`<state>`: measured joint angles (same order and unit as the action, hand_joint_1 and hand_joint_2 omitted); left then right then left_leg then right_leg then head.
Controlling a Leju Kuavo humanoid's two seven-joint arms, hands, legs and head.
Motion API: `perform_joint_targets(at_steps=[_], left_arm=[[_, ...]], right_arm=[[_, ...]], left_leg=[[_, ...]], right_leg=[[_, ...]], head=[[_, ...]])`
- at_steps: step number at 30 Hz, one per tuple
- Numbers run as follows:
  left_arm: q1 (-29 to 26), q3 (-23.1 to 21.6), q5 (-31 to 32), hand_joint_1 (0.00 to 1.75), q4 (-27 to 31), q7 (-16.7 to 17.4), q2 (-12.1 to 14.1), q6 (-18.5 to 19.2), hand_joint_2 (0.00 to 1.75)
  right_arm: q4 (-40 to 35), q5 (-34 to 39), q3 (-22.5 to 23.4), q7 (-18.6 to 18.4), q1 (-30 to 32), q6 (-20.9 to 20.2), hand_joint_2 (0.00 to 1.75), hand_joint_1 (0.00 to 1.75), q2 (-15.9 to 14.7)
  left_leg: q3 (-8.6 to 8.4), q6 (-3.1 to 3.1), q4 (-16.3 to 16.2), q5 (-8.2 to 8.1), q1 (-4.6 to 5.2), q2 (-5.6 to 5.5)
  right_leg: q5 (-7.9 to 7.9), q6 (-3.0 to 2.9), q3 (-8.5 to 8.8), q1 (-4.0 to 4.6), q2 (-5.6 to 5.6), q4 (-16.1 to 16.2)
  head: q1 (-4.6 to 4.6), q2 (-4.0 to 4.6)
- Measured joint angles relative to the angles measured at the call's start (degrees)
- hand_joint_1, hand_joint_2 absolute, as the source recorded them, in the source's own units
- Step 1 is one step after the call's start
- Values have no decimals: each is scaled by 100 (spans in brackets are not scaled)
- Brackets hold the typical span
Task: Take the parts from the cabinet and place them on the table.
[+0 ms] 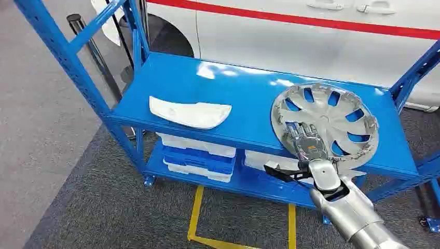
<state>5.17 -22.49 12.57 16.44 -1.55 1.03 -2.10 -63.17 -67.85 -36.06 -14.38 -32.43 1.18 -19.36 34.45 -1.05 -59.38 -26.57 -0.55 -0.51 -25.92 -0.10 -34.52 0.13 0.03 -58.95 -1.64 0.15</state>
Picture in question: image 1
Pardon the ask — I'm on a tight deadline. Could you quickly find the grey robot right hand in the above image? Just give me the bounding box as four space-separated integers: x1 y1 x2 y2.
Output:
282 121 329 163

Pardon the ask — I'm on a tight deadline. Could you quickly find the silver plastic wheel hubcap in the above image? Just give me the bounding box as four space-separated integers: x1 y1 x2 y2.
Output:
270 82 380 171

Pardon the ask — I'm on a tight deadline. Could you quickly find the white flat plastic panel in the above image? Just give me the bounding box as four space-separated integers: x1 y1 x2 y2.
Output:
243 150 315 185

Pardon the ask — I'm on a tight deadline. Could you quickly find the white car with red stripe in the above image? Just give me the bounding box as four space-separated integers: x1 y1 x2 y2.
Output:
146 0 440 113

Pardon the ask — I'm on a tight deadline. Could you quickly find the blue metal shelving rack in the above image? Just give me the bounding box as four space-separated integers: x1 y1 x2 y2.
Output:
13 0 440 234

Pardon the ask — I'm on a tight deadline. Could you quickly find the white plastic tray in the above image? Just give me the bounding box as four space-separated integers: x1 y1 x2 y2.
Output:
156 132 237 159
162 159 233 184

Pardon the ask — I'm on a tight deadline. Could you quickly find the blue plastic tray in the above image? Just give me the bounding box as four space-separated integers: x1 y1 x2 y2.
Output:
161 145 237 175

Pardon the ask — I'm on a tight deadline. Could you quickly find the white curved plastic car part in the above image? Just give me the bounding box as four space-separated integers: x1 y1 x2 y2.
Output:
148 95 232 130

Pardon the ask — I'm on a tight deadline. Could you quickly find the black car tyre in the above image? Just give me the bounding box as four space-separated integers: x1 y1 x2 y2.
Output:
118 13 195 59

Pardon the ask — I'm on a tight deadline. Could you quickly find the thin black rod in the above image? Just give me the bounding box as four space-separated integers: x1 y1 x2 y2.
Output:
104 0 135 70

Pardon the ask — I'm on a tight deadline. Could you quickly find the white rounded bumper panel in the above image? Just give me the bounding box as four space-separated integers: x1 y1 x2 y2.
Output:
90 0 125 47

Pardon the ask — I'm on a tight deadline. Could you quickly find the white car door handle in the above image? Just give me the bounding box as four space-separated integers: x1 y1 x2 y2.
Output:
356 3 397 15
306 1 345 10

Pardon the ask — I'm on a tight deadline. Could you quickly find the black stanchion post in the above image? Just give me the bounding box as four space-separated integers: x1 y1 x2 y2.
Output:
66 13 123 102

